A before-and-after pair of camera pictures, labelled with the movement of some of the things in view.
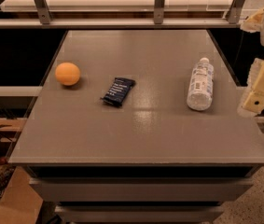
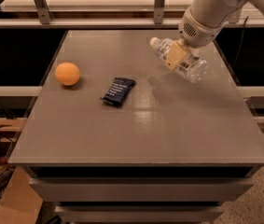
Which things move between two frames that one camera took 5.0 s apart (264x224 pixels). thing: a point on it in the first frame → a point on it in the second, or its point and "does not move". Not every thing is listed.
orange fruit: x=67 y=73 does not move
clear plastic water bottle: x=200 y=94 → x=191 y=67
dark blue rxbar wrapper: x=118 y=91 does not move
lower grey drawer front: x=138 y=214 does not move
